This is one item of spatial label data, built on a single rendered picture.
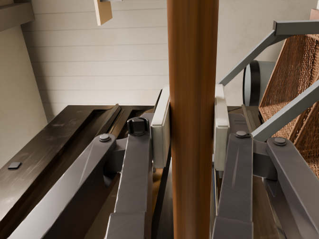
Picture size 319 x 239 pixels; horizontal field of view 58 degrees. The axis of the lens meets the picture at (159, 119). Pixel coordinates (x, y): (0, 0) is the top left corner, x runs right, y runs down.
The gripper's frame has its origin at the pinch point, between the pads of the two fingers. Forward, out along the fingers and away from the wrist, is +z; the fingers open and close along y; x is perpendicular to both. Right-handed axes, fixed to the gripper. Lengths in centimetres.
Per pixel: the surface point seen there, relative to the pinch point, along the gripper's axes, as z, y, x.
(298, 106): 36.0, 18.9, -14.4
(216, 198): 24.7, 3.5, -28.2
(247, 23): 329, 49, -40
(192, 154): -1.2, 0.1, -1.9
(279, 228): 50, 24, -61
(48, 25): 330, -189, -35
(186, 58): -1.2, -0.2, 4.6
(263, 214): 59, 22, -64
